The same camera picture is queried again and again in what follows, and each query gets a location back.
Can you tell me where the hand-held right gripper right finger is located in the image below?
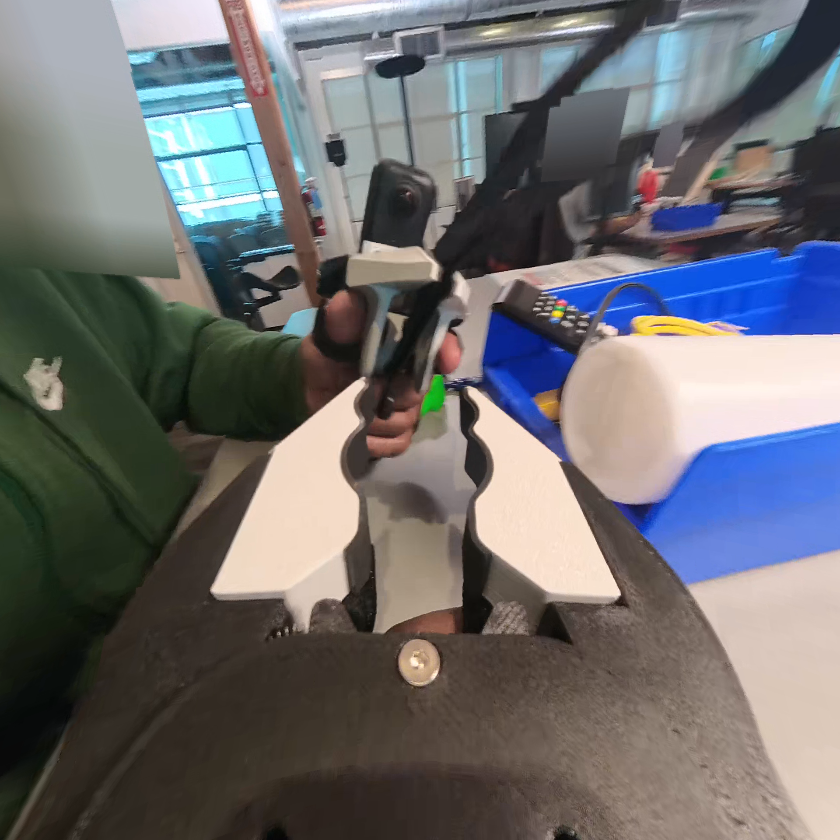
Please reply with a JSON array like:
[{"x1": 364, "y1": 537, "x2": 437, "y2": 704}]
[{"x1": 458, "y1": 387, "x2": 623, "y2": 635}]

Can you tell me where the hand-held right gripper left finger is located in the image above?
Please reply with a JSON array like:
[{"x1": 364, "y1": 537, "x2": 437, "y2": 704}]
[{"x1": 210, "y1": 377, "x2": 379, "y2": 634}]

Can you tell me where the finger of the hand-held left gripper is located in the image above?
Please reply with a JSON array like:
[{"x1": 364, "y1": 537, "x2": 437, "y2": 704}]
[
  {"x1": 344, "y1": 247, "x2": 441, "y2": 290},
  {"x1": 438, "y1": 274, "x2": 471, "y2": 327}
]

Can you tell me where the black strap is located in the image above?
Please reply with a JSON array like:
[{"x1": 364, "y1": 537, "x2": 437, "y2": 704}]
[{"x1": 374, "y1": 0, "x2": 840, "y2": 421}]

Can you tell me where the blue plastic bin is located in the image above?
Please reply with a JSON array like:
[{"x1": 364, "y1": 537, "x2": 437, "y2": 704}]
[
  {"x1": 481, "y1": 240, "x2": 840, "y2": 585},
  {"x1": 651, "y1": 202, "x2": 725, "y2": 233}
]

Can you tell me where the person's left forearm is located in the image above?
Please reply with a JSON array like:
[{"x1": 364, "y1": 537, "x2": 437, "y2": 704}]
[{"x1": 161, "y1": 302, "x2": 312, "y2": 442}]

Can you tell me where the person's left hand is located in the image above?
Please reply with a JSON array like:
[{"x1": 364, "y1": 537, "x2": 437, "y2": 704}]
[{"x1": 302, "y1": 290, "x2": 463, "y2": 460}]

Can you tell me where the person's right hand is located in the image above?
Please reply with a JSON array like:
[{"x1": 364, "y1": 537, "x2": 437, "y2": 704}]
[{"x1": 386, "y1": 607, "x2": 462, "y2": 635}]

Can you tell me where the red fire extinguisher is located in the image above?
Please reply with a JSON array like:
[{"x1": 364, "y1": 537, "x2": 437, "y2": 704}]
[{"x1": 301, "y1": 177, "x2": 328, "y2": 239}]

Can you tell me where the black remote control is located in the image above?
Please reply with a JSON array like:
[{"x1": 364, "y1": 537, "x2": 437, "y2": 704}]
[{"x1": 491, "y1": 278, "x2": 619, "y2": 357}]

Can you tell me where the black television screen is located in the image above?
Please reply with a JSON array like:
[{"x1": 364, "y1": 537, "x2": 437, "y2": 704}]
[{"x1": 483, "y1": 109, "x2": 547, "y2": 179}]

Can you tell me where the black floor lamp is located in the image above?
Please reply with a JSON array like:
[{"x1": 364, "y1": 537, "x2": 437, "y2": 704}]
[{"x1": 374, "y1": 54, "x2": 427, "y2": 168}]

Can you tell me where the white plastic bottle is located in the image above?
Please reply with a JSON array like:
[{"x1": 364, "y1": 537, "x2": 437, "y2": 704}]
[{"x1": 559, "y1": 333, "x2": 840, "y2": 506}]

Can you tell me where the red fire extinguisher sign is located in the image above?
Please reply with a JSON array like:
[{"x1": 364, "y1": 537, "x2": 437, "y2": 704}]
[{"x1": 222, "y1": 0, "x2": 271, "y2": 101}]

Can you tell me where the person's green jacket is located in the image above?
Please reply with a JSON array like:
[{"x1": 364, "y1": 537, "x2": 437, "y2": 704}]
[{"x1": 0, "y1": 268, "x2": 221, "y2": 828}]

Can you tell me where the wooden post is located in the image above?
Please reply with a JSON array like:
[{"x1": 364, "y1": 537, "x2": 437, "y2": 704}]
[{"x1": 218, "y1": 0, "x2": 324, "y2": 308}]

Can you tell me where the black cable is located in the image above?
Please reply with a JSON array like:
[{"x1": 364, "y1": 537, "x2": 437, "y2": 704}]
[{"x1": 586, "y1": 282, "x2": 672, "y2": 343}]

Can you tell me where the yellow ethernet cable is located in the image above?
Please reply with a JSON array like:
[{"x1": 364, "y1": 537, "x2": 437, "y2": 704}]
[{"x1": 629, "y1": 315, "x2": 746, "y2": 338}]

